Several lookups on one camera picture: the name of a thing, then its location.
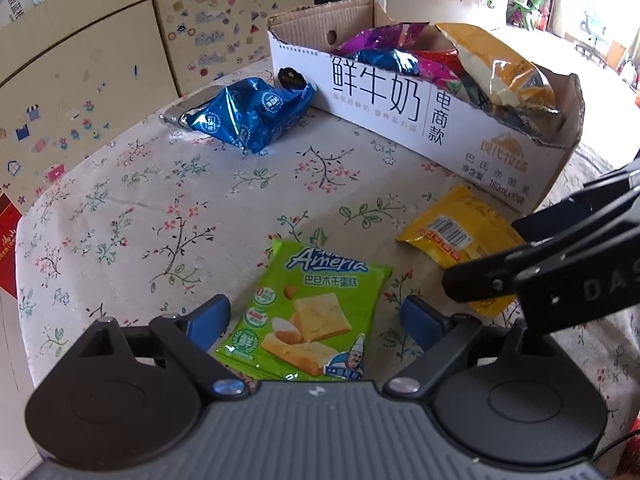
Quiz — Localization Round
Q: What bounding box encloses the green potted plant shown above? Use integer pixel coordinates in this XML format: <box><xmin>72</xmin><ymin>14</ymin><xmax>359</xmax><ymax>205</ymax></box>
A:
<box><xmin>507</xmin><ymin>0</ymin><xmax>548</xmax><ymax>32</ymax></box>

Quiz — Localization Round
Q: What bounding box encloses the white cardboard box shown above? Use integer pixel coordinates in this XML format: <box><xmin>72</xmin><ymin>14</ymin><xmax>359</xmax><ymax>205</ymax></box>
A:
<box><xmin>266</xmin><ymin>0</ymin><xmax>587</xmax><ymax>214</ymax></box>

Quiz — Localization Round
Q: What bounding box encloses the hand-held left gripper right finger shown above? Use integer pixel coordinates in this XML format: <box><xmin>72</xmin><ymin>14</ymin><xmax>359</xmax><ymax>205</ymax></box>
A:
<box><xmin>382</xmin><ymin>295</ymin><xmax>556</xmax><ymax>397</ymax></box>

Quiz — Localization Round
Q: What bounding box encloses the black cable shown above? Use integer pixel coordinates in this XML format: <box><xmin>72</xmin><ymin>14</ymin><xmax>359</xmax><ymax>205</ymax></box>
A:
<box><xmin>594</xmin><ymin>429</ymin><xmax>640</xmax><ymax>462</ymax></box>

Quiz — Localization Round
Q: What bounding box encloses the red gift box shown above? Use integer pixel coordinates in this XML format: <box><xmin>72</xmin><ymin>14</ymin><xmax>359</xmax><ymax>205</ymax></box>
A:
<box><xmin>0</xmin><ymin>191</ymin><xmax>25</xmax><ymax>297</ymax></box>

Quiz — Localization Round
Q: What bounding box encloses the purple foil snack packet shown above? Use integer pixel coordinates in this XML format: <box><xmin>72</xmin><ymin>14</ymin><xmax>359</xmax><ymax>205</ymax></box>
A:
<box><xmin>336</xmin><ymin>22</ymin><xmax>467</xmax><ymax>92</ymax></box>

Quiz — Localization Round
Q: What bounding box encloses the red snack packet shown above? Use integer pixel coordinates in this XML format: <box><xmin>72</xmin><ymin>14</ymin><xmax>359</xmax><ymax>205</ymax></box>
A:
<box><xmin>414</xmin><ymin>47</ymin><xmax>462</xmax><ymax>62</ymax></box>

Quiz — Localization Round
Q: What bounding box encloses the yellow white chip bag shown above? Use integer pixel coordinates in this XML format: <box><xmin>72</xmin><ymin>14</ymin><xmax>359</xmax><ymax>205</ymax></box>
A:
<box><xmin>434</xmin><ymin>22</ymin><xmax>560</xmax><ymax>115</ymax></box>

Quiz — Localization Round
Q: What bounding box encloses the blue foil snack packet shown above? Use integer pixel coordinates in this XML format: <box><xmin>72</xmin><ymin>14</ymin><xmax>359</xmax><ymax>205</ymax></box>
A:
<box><xmin>356</xmin><ymin>48</ymin><xmax>422</xmax><ymax>78</ymax></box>
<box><xmin>179</xmin><ymin>77</ymin><xmax>317</xmax><ymax>156</ymax></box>

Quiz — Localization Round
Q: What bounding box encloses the yellow barcode snack packet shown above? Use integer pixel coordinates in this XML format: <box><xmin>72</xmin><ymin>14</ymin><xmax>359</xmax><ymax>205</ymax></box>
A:
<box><xmin>395</xmin><ymin>184</ymin><xmax>527</xmax><ymax>319</ymax></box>

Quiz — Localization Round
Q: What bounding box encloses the floral tablecloth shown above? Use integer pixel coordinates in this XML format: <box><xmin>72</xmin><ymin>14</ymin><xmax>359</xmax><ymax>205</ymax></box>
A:
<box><xmin>14</xmin><ymin>54</ymin><xmax>640</xmax><ymax>480</ymax></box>

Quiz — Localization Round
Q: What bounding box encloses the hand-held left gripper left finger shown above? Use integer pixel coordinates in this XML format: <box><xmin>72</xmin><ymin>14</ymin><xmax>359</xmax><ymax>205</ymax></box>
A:
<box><xmin>77</xmin><ymin>294</ymin><xmax>249</xmax><ymax>400</ymax></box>

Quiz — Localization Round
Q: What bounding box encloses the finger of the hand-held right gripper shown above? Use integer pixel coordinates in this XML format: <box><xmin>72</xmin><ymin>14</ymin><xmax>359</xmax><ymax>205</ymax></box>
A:
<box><xmin>513</xmin><ymin>162</ymin><xmax>640</xmax><ymax>247</ymax></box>
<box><xmin>442</xmin><ymin>212</ymin><xmax>640</xmax><ymax>305</ymax></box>

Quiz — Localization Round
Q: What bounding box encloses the cream cabinet with stickers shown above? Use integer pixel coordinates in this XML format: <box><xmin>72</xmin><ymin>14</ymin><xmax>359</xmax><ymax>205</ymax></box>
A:
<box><xmin>0</xmin><ymin>0</ymin><xmax>317</xmax><ymax>222</ymax></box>

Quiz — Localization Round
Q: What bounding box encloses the green cake snack packet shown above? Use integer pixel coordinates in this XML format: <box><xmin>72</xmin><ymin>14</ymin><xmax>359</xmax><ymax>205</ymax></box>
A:
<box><xmin>214</xmin><ymin>239</ymin><xmax>394</xmax><ymax>382</ymax></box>

